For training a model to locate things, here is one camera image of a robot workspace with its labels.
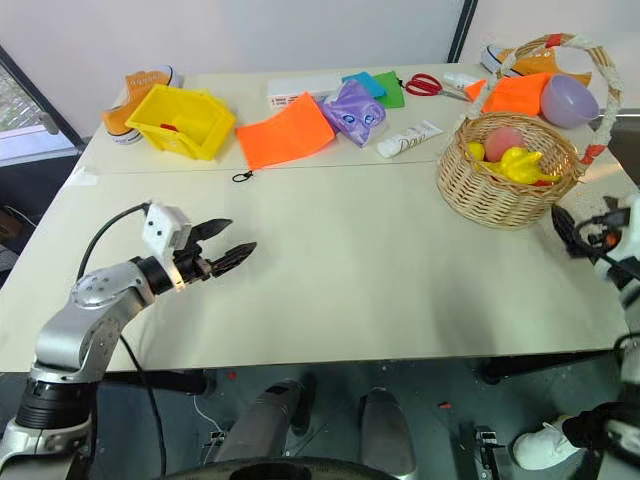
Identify black vertical post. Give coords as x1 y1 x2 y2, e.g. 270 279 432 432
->
445 0 479 64

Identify orange sneaker with white toe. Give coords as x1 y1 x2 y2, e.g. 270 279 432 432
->
479 41 594 88

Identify purple plastic bowl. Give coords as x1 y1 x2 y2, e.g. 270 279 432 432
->
540 73 601 131

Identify large orange cloth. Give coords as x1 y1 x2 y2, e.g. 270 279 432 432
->
234 90 337 173

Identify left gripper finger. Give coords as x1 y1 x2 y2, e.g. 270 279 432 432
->
191 217 234 247
208 241 258 278

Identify wicker basket with handle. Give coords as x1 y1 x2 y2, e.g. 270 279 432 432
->
435 32 624 232

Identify white cardboard box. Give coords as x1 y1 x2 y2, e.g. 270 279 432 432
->
266 72 344 112

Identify white Dove tube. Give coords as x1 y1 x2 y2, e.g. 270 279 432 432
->
376 119 445 159

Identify black table crossbar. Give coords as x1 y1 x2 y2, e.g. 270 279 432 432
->
478 349 626 386
97 368 217 397

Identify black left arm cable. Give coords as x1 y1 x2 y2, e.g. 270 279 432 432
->
77 201 169 476

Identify red handled scissors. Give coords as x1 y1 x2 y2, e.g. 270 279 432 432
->
403 72 474 103

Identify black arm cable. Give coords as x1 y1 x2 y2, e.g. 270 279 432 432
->
77 201 169 476
572 215 640 284

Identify yellow banana bunch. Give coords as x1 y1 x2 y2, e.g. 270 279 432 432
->
487 146 562 187

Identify orange cloth with corner flap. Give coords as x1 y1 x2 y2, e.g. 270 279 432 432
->
463 71 557 118

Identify dark window frame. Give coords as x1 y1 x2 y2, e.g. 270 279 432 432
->
0 43 87 152

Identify clear tape strip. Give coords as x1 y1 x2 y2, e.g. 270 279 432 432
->
68 166 102 188

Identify green paper sheet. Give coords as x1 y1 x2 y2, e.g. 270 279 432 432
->
372 71 408 109

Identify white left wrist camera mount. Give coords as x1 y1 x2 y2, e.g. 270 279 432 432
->
142 201 193 292

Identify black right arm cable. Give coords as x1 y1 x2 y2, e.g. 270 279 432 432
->
572 215 640 284

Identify grey robot leg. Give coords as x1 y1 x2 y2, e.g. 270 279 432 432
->
358 387 418 480
206 372 318 467

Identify purple tissue pack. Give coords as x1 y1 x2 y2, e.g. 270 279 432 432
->
319 78 388 149

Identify yellow plastic bin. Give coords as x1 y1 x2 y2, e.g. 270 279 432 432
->
124 83 238 162

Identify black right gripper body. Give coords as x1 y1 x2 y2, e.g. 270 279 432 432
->
579 207 626 262

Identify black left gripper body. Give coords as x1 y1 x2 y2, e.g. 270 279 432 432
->
172 233 217 285

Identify blue paper sheet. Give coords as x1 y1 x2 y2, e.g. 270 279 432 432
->
341 71 389 100

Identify dark rounded robot waist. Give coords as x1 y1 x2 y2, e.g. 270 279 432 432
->
162 455 419 480

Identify white person shoe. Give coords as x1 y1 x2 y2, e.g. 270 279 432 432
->
513 416 585 472

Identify small white tube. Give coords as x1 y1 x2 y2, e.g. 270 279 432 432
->
442 71 489 88

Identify orange sneaker with white sole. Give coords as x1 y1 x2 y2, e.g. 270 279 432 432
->
101 64 185 147

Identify pink peach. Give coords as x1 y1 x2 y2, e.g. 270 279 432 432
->
481 126 529 163

